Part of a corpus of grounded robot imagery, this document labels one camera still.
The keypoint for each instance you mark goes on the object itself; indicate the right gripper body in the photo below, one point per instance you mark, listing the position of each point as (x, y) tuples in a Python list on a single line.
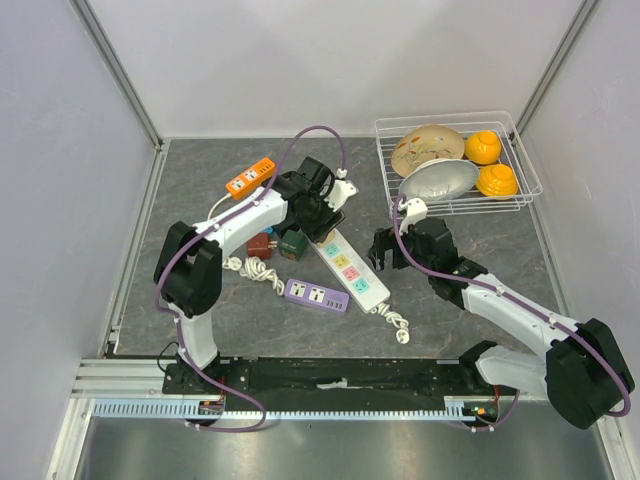
[(409, 245)]

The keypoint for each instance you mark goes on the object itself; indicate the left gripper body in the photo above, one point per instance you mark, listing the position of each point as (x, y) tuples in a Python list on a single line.
[(317, 213)]

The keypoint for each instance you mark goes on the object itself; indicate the dark green cube socket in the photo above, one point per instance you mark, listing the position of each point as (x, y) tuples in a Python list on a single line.
[(293, 245)]

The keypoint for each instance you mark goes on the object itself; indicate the white multicolour power strip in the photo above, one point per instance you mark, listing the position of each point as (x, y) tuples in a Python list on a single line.
[(359, 280)]

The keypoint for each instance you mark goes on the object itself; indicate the beige cube socket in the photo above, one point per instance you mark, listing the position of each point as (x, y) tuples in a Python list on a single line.
[(329, 237)]

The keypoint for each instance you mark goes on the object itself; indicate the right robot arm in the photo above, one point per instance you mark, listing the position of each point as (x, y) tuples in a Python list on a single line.
[(578, 367)]

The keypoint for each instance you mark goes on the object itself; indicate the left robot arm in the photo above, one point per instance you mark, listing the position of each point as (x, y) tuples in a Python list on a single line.
[(188, 274)]

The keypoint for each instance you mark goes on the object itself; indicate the red-brown cube socket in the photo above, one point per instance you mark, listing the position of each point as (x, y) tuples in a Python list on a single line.
[(261, 246)]

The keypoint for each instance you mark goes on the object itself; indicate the grey white plate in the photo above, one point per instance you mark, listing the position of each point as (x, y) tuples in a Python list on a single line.
[(440, 180)]

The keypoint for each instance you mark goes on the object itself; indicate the purple power strip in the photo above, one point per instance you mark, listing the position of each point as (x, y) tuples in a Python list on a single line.
[(315, 296)]

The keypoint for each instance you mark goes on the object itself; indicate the orange power strip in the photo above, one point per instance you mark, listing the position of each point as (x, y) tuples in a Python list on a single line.
[(246, 182)]

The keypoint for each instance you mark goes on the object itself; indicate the lower yellow bowl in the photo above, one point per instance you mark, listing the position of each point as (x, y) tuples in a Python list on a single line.
[(497, 180)]

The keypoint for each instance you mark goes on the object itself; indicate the yellow bowl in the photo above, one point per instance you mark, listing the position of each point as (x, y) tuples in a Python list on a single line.
[(497, 180), (483, 148)]

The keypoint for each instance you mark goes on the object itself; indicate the beige floral plate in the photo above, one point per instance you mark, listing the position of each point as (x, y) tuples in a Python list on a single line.
[(423, 144)]

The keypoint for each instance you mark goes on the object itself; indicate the upper yellow bowl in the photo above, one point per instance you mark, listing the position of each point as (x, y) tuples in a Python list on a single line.
[(483, 148)]

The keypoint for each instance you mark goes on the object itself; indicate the white wire dish rack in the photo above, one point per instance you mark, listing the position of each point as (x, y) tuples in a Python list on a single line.
[(390, 131)]

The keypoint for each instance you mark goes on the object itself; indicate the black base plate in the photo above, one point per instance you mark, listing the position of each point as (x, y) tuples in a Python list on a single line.
[(348, 384)]

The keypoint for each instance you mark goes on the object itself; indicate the slotted cable duct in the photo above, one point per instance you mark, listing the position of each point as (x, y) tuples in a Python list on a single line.
[(197, 410)]

